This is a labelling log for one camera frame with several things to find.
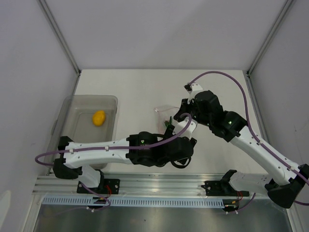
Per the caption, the left aluminium frame post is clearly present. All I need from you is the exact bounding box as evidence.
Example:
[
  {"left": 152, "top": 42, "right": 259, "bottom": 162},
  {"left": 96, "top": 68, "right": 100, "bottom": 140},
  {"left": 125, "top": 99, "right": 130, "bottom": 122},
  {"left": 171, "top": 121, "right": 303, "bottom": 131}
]
[{"left": 37, "top": 0, "right": 81, "bottom": 75}]

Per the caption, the clear plastic bin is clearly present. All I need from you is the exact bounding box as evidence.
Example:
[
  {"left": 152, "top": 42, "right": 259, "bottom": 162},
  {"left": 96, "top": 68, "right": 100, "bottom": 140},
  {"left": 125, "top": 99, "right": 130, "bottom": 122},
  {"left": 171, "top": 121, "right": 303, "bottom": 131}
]
[{"left": 47, "top": 95, "right": 118, "bottom": 151}]

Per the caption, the aluminium frame post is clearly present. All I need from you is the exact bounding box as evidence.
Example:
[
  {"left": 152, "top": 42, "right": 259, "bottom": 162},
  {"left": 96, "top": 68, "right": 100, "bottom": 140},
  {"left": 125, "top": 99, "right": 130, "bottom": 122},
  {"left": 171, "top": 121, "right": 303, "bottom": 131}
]
[
  {"left": 246, "top": 0, "right": 296, "bottom": 78},
  {"left": 37, "top": 0, "right": 81, "bottom": 75}
]

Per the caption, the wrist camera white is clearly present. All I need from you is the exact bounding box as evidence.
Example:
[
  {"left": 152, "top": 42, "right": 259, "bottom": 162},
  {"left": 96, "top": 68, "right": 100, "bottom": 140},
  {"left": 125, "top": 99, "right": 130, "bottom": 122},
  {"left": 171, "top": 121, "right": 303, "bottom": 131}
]
[
  {"left": 184, "top": 82, "right": 203, "bottom": 104},
  {"left": 172, "top": 119, "right": 197, "bottom": 140}
]

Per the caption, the yellow lemon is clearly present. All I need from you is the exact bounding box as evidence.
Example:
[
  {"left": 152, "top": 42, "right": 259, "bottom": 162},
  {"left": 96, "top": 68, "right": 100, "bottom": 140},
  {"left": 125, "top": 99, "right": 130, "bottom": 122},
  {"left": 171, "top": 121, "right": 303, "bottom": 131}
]
[{"left": 92, "top": 110, "right": 106, "bottom": 127}]

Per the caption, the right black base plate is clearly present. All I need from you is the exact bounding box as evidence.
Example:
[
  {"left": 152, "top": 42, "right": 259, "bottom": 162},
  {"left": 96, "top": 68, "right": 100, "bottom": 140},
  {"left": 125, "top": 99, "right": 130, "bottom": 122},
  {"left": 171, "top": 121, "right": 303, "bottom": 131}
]
[{"left": 201, "top": 180, "right": 250, "bottom": 197}]

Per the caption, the green onion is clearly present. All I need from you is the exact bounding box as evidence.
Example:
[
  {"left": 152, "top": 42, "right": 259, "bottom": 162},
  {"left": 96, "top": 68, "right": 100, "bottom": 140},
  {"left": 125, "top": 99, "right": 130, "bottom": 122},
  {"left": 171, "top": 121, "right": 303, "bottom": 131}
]
[{"left": 163, "top": 116, "right": 173, "bottom": 128}]

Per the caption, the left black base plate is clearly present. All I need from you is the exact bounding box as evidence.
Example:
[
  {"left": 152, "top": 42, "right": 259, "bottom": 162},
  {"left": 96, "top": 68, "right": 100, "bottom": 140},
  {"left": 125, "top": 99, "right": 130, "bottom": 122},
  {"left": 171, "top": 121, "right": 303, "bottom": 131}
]
[{"left": 77, "top": 179, "right": 120, "bottom": 195}]

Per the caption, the aluminium mounting rail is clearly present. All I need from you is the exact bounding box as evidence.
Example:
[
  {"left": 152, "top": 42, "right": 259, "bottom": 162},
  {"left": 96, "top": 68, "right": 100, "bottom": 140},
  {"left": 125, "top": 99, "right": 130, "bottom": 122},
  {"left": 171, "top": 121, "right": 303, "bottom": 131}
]
[{"left": 32, "top": 172, "right": 296, "bottom": 199}]

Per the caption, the clear zip top bag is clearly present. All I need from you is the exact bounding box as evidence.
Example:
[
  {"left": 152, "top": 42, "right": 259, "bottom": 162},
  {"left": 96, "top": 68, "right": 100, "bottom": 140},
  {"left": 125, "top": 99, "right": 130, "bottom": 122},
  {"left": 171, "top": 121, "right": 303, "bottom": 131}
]
[{"left": 154, "top": 104, "right": 179, "bottom": 133}]

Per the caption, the white slotted cable duct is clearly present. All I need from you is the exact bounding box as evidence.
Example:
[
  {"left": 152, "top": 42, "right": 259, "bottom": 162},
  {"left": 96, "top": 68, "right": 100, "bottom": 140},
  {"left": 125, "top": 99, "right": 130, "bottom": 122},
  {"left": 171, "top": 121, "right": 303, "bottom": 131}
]
[{"left": 42, "top": 195, "right": 225, "bottom": 208}]

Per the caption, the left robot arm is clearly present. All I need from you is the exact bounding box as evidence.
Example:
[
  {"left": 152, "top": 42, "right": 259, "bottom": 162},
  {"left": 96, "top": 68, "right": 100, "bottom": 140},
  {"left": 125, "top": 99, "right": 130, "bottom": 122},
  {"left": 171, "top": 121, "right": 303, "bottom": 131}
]
[{"left": 53, "top": 131, "right": 197, "bottom": 193}]

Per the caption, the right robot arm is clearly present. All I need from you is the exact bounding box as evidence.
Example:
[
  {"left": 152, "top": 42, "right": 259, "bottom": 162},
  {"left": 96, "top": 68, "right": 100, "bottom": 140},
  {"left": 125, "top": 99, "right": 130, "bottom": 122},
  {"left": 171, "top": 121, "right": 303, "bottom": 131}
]
[{"left": 174, "top": 90, "right": 309, "bottom": 209}]

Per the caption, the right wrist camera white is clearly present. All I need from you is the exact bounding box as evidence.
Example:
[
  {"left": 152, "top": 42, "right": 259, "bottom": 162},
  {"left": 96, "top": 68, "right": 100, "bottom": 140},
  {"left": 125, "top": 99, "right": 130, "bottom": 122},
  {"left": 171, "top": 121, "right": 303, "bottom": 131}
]
[{"left": 184, "top": 82, "right": 203, "bottom": 104}]

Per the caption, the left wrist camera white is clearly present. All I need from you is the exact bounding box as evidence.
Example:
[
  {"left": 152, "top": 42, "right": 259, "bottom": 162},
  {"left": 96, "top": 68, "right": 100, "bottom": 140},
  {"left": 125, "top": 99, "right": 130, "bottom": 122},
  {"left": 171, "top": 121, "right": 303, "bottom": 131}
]
[{"left": 172, "top": 119, "right": 197, "bottom": 140}]

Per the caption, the right aluminium frame post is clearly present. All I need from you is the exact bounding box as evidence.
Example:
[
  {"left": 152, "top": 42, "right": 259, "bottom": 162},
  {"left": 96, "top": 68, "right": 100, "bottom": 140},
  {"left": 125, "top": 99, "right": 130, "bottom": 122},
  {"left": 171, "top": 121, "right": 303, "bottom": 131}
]
[{"left": 246, "top": 0, "right": 296, "bottom": 78}]

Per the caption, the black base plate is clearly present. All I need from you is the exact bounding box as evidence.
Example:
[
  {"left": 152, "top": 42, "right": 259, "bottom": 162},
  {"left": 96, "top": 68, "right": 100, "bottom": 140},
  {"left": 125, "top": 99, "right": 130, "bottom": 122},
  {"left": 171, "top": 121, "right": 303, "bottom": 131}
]
[
  {"left": 77, "top": 179, "right": 120, "bottom": 195},
  {"left": 201, "top": 180, "right": 250, "bottom": 197}
]

